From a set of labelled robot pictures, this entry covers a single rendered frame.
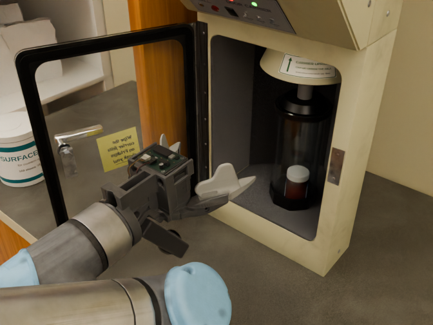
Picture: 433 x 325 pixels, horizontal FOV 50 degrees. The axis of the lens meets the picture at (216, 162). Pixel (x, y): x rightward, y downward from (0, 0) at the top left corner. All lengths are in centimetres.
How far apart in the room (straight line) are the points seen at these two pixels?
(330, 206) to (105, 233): 44
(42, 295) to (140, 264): 61
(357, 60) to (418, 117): 51
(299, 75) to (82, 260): 46
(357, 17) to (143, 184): 34
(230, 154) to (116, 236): 51
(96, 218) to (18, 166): 68
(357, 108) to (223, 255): 43
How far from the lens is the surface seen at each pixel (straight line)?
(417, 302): 97
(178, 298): 42
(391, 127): 123
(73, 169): 86
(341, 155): 78
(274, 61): 81
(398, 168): 127
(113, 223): 56
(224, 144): 98
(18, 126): 121
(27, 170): 122
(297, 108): 86
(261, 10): 69
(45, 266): 53
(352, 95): 73
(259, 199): 100
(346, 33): 64
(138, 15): 84
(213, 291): 45
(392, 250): 106
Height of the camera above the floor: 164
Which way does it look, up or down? 34 degrees down
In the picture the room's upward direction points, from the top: straight up
